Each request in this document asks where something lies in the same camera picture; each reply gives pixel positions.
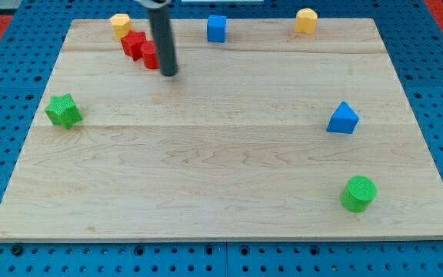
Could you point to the light wooden board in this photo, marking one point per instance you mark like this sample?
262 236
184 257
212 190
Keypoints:
233 148

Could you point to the blue cube block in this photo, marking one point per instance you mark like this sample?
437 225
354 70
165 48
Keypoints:
216 28

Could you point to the red cylinder block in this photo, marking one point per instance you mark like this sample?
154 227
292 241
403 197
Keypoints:
149 55

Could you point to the blue triangle block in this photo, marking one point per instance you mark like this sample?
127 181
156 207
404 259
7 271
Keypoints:
343 120

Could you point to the red star block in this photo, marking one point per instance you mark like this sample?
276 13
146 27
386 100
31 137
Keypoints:
131 44

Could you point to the dark grey cylindrical robot stick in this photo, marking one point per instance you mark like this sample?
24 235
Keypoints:
159 20

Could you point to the yellow heart block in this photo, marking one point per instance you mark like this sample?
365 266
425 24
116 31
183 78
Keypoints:
305 21

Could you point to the green cylinder block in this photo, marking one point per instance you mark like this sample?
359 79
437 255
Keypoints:
358 193

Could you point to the yellow hexagon block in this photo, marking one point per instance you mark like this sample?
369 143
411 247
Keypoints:
121 25

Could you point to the green star block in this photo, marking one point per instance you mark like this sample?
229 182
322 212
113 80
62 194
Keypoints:
63 111

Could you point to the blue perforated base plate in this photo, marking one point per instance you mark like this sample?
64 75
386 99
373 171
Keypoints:
28 50

